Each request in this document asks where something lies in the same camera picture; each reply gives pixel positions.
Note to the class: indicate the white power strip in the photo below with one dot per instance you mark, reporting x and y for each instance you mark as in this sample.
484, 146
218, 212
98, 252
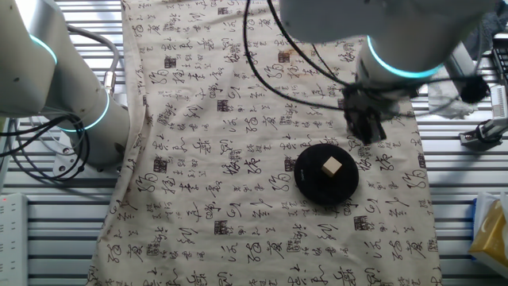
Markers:
14, 238

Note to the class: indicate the black keyboard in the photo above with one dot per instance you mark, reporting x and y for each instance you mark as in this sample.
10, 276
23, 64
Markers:
502, 59

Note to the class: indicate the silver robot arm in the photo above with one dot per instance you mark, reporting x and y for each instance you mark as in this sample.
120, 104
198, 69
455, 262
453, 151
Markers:
397, 24

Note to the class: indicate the beige calligraphy print cloth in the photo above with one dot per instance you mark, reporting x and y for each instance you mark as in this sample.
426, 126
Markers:
198, 119

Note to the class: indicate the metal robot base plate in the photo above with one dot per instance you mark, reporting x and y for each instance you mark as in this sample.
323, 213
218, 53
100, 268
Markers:
65, 159

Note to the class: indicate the crumpled white tissue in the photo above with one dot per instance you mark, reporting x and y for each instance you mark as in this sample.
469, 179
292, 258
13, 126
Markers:
436, 99

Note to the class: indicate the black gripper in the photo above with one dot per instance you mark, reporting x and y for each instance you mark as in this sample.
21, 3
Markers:
361, 105

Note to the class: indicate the small wooden cube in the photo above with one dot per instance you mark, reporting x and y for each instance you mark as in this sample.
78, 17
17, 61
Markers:
331, 167

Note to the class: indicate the yellow tissue pack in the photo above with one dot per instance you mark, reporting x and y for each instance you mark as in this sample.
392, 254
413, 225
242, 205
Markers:
492, 238

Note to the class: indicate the round black scale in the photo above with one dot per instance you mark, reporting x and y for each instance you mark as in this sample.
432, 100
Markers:
313, 186

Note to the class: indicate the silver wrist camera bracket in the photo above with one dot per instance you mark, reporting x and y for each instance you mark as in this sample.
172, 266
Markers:
460, 59

